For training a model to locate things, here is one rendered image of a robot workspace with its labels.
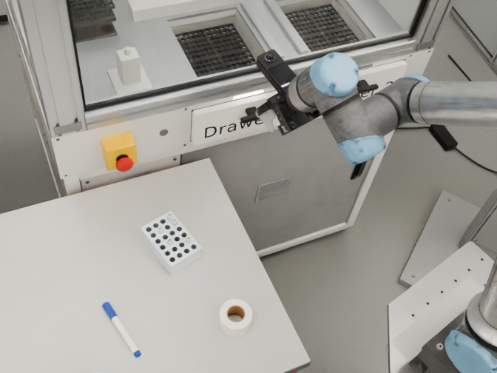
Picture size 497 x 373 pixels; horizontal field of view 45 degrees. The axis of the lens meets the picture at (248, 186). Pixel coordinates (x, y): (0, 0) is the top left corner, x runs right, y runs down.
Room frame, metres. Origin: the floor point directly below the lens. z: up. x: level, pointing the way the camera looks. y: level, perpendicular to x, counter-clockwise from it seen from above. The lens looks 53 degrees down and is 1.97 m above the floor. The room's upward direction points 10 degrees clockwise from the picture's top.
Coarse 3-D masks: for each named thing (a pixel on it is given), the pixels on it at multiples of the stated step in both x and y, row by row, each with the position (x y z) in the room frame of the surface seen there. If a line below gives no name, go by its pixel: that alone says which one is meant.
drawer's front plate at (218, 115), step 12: (252, 96) 1.07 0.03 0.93; (264, 96) 1.07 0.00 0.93; (204, 108) 1.00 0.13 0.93; (216, 108) 1.01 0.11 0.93; (228, 108) 1.02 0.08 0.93; (240, 108) 1.03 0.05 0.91; (192, 120) 0.98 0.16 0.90; (204, 120) 0.98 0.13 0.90; (216, 120) 1.00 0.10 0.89; (228, 120) 1.02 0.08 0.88; (276, 120) 1.09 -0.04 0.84; (192, 132) 0.98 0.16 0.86; (204, 132) 0.99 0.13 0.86; (216, 132) 1.00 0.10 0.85; (228, 132) 1.02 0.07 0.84; (240, 132) 1.04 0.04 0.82
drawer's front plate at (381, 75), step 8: (384, 64) 1.26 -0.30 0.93; (392, 64) 1.27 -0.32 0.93; (400, 64) 1.28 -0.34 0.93; (360, 72) 1.22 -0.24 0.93; (368, 72) 1.23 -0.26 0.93; (376, 72) 1.23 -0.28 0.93; (384, 72) 1.25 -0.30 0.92; (392, 72) 1.26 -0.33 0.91; (400, 72) 1.28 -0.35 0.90; (360, 80) 1.21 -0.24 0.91; (368, 80) 1.22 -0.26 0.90; (376, 80) 1.24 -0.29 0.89; (384, 80) 1.25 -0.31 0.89; (392, 80) 1.27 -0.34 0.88; (368, 96) 1.24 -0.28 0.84
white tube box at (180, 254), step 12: (144, 228) 0.72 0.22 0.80; (156, 228) 0.73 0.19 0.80; (168, 228) 0.74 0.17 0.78; (180, 228) 0.74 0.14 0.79; (144, 240) 0.71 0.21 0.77; (156, 240) 0.70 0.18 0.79; (180, 240) 0.71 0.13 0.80; (192, 240) 0.72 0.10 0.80; (156, 252) 0.68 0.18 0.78; (168, 252) 0.68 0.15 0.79; (180, 252) 0.68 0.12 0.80; (192, 252) 0.68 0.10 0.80; (168, 264) 0.65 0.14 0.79; (180, 264) 0.66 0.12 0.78
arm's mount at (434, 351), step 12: (456, 324) 0.58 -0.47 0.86; (444, 336) 0.55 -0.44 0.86; (432, 348) 0.52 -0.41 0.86; (444, 348) 0.53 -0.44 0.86; (420, 360) 0.53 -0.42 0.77; (432, 360) 0.51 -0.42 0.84; (444, 360) 0.50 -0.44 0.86; (420, 372) 0.51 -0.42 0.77; (432, 372) 0.50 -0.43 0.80; (444, 372) 0.48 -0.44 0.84; (456, 372) 0.48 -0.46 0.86
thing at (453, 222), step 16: (448, 192) 1.62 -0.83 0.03; (496, 192) 1.37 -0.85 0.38; (448, 208) 1.54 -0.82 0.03; (464, 208) 1.55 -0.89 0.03; (480, 208) 1.57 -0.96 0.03; (496, 208) 1.33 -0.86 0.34; (432, 224) 1.44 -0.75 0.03; (448, 224) 1.45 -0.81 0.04; (464, 224) 1.46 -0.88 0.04; (480, 224) 1.33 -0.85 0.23; (496, 224) 1.32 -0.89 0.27; (432, 240) 1.37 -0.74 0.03; (448, 240) 1.38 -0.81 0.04; (464, 240) 1.34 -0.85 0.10; (480, 240) 1.32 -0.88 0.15; (496, 240) 1.30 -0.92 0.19; (416, 256) 1.28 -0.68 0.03; (432, 256) 1.29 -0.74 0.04; (448, 256) 1.30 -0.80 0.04; (416, 272) 1.21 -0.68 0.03
